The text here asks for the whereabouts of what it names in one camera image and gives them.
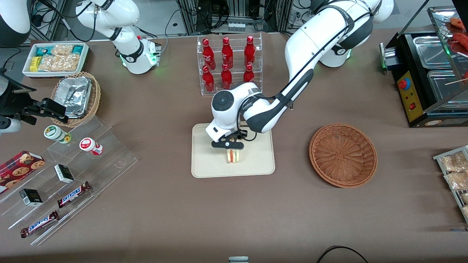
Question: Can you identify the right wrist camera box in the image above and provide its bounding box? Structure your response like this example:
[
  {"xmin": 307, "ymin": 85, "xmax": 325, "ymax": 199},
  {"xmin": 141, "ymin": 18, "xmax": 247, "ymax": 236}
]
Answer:
[{"xmin": 0, "ymin": 116, "xmax": 22, "ymax": 134}]

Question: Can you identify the black food warmer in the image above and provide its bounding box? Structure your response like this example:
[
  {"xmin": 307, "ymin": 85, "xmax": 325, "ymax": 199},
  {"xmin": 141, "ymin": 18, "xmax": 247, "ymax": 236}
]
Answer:
[{"xmin": 379, "ymin": 5, "xmax": 468, "ymax": 129}]

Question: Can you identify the Snickers chocolate bar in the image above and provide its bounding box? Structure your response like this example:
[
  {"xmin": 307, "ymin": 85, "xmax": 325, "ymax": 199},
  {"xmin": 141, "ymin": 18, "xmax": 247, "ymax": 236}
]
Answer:
[
  {"xmin": 20, "ymin": 210, "xmax": 60, "ymax": 239},
  {"xmin": 57, "ymin": 181, "xmax": 92, "ymax": 209}
]

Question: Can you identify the small black box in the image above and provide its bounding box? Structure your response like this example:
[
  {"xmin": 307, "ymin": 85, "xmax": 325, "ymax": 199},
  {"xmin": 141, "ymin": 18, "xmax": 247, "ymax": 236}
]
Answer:
[
  {"xmin": 19, "ymin": 188, "xmax": 44, "ymax": 207},
  {"xmin": 54, "ymin": 164, "xmax": 75, "ymax": 184}
]

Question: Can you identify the clear acrylic bottle rack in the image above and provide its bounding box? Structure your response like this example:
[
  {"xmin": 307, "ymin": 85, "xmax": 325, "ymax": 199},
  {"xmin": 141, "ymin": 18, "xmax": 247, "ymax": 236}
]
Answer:
[{"xmin": 197, "ymin": 33, "xmax": 263, "ymax": 96}]

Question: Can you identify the clear cracker bag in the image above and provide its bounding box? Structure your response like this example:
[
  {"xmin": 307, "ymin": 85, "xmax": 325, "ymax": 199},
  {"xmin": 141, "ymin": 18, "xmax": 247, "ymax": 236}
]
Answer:
[
  {"xmin": 58, "ymin": 54, "xmax": 80, "ymax": 72},
  {"xmin": 51, "ymin": 44, "xmax": 74, "ymax": 57},
  {"xmin": 38, "ymin": 55, "xmax": 61, "ymax": 72}
]

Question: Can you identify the brown wicker basket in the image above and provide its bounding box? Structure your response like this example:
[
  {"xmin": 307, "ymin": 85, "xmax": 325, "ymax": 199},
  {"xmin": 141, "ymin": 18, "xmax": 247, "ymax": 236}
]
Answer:
[{"xmin": 309, "ymin": 123, "xmax": 378, "ymax": 189}]

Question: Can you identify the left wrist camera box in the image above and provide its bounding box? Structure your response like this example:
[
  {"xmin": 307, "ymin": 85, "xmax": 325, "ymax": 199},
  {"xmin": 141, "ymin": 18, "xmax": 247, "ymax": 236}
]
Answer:
[{"xmin": 205, "ymin": 122, "xmax": 240, "ymax": 144}]

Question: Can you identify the aluminium foil container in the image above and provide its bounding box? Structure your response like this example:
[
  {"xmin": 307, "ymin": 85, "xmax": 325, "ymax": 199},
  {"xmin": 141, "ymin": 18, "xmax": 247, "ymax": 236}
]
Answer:
[{"xmin": 55, "ymin": 76, "xmax": 93, "ymax": 119}]

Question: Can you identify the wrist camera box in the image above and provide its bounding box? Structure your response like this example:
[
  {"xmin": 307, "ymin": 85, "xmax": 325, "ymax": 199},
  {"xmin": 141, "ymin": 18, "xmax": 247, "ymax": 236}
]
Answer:
[
  {"xmin": 205, "ymin": 122, "xmax": 240, "ymax": 144},
  {"xmin": 0, "ymin": 116, "xmax": 22, "ymax": 134}
]

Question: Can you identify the tray of wrapped pastries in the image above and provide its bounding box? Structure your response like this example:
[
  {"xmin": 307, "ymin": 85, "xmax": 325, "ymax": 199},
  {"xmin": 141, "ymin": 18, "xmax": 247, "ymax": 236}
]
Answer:
[{"xmin": 433, "ymin": 145, "xmax": 468, "ymax": 224}]

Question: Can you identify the steel warmer pan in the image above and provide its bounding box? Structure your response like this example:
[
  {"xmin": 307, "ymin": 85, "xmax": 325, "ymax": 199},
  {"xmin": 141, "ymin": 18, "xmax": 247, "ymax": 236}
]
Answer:
[
  {"xmin": 427, "ymin": 69, "xmax": 468, "ymax": 102},
  {"xmin": 412, "ymin": 35, "xmax": 454, "ymax": 69}
]

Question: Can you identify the triangle sandwich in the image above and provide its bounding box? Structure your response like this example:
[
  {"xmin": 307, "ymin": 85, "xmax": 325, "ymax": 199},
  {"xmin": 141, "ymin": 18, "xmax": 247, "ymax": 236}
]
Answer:
[{"xmin": 226, "ymin": 149, "xmax": 243, "ymax": 164}]

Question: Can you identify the beige plastic tray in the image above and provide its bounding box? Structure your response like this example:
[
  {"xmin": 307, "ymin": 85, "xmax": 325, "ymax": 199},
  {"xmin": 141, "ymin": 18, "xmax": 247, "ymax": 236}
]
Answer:
[{"xmin": 191, "ymin": 123, "xmax": 276, "ymax": 179}]

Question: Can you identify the white snack bin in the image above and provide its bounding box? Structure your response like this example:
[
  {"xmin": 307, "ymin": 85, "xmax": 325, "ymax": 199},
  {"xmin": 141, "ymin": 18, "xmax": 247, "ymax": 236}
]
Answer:
[{"xmin": 22, "ymin": 42, "xmax": 90, "ymax": 79}]

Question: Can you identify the red tartan cookie box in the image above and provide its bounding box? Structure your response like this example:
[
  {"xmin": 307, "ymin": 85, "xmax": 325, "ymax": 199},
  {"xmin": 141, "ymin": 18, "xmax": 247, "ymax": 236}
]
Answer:
[{"xmin": 0, "ymin": 150, "xmax": 46, "ymax": 195}]

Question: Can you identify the light wicker basket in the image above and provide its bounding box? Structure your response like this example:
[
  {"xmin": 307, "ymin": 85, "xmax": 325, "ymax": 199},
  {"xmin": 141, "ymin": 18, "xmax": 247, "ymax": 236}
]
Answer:
[{"xmin": 50, "ymin": 72, "xmax": 102, "ymax": 128}]

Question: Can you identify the clear acrylic step display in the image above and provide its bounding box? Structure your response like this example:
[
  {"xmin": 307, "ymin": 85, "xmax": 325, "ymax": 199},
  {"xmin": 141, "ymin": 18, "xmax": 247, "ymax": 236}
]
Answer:
[{"xmin": 0, "ymin": 115, "xmax": 139, "ymax": 246}]

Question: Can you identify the aluminium frame rack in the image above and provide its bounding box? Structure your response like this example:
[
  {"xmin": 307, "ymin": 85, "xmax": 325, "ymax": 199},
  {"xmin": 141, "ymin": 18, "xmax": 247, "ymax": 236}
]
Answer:
[{"xmin": 175, "ymin": 0, "xmax": 294, "ymax": 36}]

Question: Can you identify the red fried snack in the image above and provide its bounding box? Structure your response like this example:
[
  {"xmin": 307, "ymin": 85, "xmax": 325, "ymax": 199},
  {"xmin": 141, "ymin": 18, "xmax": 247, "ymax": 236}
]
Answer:
[
  {"xmin": 453, "ymin": 32, "xmax": 468, "ymax": 57},
  {"xmin": 449, "ymin": 16, "xmax": 468, "ymax": 31}
]

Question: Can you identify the green lid yogurt cup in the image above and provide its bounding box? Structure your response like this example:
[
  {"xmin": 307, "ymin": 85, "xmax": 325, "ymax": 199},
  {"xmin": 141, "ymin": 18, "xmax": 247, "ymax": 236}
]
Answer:
[{"xmin": 44, "ymin": 125, "xmax": 72, "ymax": 144}]

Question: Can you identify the red lid yogurt cup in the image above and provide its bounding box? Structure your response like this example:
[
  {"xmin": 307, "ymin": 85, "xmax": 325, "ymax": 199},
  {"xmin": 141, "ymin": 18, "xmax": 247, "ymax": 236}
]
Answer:
[{"xmin": 79, "ymin": 137, "xmax": 104, "ymax": 156}]

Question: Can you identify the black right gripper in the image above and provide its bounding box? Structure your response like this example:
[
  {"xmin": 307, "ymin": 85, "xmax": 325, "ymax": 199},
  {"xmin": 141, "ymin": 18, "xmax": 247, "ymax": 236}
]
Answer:
[{"xmin": 0, "ymin": 85, "xmax": 69, "ymax": 125}]

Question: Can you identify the black cable loop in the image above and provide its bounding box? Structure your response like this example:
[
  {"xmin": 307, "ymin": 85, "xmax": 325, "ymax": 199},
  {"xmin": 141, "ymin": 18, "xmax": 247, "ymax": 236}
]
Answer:
[{"xmin": 316, "ymin": 245, "xmax": 370, "ymax": 263}]

